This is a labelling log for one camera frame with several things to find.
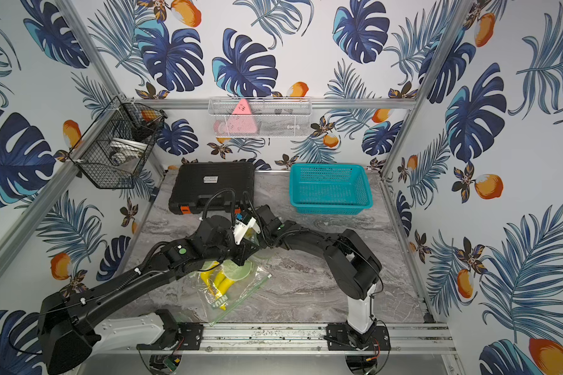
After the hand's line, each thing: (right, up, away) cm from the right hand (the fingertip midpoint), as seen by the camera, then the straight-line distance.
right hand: (262, 229), depth 93 cm
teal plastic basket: (+32, +17, +23) cm, 43 cm away
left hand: (+1, -2, -20) cm, 21 cm away
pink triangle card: (-8, +42, -3) cm, 43 cm away
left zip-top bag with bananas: (-4, -16, -9) cm, 19 cm away
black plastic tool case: (-33, +20, +17) cm, 42 cm away
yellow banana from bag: (-1, +3, -26) cm, 26 cm away
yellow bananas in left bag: (-15, -18, -10) cm, 25 cm away
